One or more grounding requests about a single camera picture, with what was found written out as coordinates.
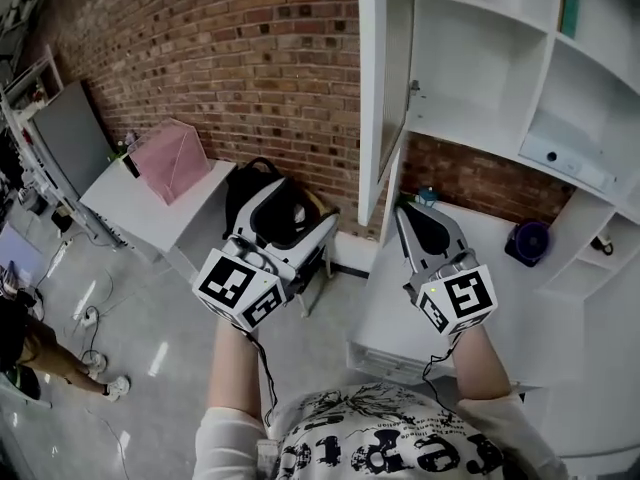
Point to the small teal lantern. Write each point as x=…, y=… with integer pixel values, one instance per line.
x=428, y=197

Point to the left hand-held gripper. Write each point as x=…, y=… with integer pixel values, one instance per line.
x=225, y=283

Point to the white shirt with black print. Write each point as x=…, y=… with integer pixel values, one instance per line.
x=390, y=438

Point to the purple and black small fan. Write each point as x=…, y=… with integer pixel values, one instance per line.
x=529, y=242

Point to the pink transparent box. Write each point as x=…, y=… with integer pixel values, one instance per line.
x=170, y=160

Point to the white shelving cabinet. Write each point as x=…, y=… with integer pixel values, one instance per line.
x=480, y=68

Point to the small potted flower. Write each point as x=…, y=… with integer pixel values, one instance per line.
x=122, y=148

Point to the grey flat panel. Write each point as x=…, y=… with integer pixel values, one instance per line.
x=70, y=138

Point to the person's right forearm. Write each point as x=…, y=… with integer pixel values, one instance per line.
x=480, y=363

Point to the person's left forearm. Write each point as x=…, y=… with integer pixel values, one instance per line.
x=235, y=368

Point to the black backpack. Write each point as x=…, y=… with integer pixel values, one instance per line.
x=240, y=193

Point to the white glass-panel cabinet door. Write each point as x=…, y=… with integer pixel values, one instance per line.
x=372, y=93

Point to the small black and white gadget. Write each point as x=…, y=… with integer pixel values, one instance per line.
x=604, y=245

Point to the white slatted tray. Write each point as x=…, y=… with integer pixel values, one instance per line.
x=385, y=360

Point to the white metal rack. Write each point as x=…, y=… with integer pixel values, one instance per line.
x=30, y=133

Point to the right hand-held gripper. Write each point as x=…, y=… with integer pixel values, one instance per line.
x=465, y=293

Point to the white side table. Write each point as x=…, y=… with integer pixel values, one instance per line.
x=150, y=208

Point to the white flat device with lens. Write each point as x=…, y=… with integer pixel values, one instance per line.
x=565, y=164

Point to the green board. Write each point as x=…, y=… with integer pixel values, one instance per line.
x=569, y=3

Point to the white power strip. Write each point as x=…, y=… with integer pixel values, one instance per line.
x=90, y=317

